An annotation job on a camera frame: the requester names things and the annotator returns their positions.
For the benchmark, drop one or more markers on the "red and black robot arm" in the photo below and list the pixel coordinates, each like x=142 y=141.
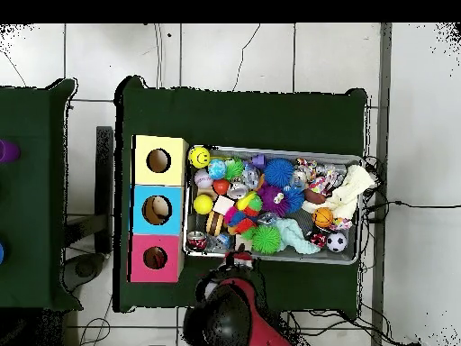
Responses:
x=259 y=324

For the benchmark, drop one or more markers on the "wooden box with three holes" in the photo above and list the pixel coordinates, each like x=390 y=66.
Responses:
x=140 y=216

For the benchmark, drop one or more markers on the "toy hamburger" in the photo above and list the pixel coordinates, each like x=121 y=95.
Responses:
x=215 y=223

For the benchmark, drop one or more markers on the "crushed red drink can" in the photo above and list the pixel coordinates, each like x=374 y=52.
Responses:
x=196 y=240

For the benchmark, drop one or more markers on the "plain wooden cube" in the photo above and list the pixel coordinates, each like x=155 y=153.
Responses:
x=223 y=204

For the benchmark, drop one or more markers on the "purple spiky rubber toy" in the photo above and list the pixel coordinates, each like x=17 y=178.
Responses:
x=270 y=202

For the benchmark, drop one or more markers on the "yellow ball with seam lines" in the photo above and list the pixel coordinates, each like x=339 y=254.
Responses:
x=202 y=204

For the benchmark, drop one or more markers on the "plain orange ball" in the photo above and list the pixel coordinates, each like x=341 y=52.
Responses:
x=220 y=186

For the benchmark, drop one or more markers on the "white toy baseball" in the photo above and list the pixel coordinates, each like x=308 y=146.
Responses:
x=203 y=178

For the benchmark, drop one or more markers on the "orange toy basketball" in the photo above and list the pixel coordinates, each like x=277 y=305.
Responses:
x=323 y=217

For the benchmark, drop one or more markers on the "globe print ball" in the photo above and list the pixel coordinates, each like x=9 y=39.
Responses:
x=216 y=169

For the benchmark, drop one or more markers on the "beige rounded object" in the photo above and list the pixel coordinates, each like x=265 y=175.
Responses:
x=161 y=207

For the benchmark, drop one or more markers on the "plain yellow ball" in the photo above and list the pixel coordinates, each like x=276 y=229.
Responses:
x=199 y=156

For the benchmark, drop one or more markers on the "dark green tablecloth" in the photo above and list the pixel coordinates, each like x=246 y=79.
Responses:
x=234 y=119
x=28 y=198

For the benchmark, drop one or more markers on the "black upright panel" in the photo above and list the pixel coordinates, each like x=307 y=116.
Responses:
x=104 y=180

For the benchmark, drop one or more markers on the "blue round object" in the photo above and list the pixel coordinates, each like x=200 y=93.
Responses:
x=1 y=252

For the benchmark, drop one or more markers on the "purple cup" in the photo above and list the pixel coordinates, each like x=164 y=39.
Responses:
x=8 y=151

